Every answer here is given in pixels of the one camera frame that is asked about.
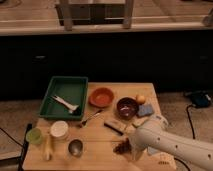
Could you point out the bunch of grapes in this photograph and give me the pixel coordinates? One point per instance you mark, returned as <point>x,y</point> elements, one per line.
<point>123,147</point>

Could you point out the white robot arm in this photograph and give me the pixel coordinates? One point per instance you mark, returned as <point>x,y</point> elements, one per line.
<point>152,133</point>

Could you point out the red bowl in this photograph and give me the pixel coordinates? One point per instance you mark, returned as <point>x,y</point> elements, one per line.
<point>101,97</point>

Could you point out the dark brown bowl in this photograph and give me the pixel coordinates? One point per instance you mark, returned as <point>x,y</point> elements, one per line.
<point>127,108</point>

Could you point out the green plastic tray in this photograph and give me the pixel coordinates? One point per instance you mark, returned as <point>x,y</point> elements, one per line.
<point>71,89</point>

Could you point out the small yellow fruit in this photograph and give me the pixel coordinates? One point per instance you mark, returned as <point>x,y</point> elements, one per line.
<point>140,99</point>

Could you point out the white plastic fork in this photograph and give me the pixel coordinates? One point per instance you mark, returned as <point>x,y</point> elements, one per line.
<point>71,108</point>

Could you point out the wooden brush block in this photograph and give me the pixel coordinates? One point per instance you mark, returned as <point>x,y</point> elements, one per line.
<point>115,125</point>

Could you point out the white round container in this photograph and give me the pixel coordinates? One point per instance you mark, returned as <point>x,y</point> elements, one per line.
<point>59,129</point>

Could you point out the metal cup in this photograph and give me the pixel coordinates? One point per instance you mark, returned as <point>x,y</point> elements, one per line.
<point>75,147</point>

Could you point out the wooden stool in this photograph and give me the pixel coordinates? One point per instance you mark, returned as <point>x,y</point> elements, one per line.
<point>71,13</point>

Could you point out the green plastic cup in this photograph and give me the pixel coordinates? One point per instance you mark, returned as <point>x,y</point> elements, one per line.
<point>34,136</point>

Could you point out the yellow banana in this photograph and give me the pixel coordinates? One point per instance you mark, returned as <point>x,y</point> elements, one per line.
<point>48,149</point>

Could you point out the black blue device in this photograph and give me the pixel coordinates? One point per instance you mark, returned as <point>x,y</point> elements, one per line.
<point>200,99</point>

